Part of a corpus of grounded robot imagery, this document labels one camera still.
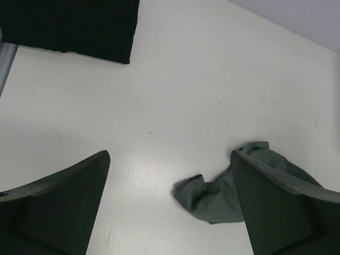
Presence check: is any grey t shirt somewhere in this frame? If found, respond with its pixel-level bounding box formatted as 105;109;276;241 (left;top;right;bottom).
172;141;321;225

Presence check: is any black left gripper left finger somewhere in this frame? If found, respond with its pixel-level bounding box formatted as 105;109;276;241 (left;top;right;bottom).
1;150;110;254

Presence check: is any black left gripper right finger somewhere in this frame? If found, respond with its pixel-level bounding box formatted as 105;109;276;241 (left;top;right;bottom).
231;150;339;254

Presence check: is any folded black t shirt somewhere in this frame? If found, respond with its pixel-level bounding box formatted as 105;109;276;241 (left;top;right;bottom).
1;0;140;64

